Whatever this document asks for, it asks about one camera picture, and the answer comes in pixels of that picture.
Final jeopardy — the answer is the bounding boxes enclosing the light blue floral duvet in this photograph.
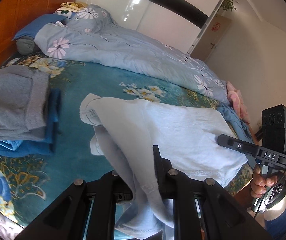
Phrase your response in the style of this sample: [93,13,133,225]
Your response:
[34,4,230,104]

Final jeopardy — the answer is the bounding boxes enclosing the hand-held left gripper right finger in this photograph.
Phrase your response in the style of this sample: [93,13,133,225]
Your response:
[152,144,276,240]

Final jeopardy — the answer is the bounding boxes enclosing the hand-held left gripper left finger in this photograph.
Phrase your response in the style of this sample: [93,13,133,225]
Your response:
[15,170,133,240]

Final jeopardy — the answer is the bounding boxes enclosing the pink fleece blanket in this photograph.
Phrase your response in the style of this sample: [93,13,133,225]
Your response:
[227,81,251,124]

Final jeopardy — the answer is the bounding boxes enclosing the carved wooden headboard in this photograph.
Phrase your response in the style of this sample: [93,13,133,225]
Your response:
[0,0,80,83]

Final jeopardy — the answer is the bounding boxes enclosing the beige room door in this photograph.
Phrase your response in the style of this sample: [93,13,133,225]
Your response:
[194,14,233,63]

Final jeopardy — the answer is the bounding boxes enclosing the blue fleece garment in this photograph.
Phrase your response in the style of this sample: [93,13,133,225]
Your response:
[217,102,255,144]

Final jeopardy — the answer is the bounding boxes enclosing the folded dark blue garment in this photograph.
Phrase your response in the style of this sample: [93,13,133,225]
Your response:
[0,88,63,157]

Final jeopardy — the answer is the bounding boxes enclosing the green potted plant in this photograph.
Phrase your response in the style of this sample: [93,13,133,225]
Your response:
[220,0,237,12]

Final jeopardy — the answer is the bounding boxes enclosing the yellow floral pillow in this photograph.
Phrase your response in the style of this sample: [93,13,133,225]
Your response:
[54,1,88,18]

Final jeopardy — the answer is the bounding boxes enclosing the light blue floral pillow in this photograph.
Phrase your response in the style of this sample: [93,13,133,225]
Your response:
[67,4,118,34]

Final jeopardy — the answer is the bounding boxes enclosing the folded light blue garment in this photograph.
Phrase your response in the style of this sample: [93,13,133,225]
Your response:
[0,139,25,153]

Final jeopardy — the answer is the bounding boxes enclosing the person's right hand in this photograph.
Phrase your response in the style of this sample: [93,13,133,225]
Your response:
[250,164,278,200]

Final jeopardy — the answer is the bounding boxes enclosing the white wardrobe with black stripe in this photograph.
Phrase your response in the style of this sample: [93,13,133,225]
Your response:
[74,0,231,55]

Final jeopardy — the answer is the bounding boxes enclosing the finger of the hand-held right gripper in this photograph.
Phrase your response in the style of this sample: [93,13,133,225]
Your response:
[217,134,260,159]

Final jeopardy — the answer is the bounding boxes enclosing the grey bolster pillow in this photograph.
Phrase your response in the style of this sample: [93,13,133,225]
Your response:
[16,35,40,55]

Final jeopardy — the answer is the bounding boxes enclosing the folded grey garment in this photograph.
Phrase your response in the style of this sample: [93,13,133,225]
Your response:
[0,65,50,142]

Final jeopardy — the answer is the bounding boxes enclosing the pale blue printed T-shirt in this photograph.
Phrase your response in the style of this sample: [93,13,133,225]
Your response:
[79,93,248,239]

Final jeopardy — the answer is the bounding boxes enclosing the plain blue pillow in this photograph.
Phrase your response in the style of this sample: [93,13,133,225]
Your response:
[12,14,70,42]

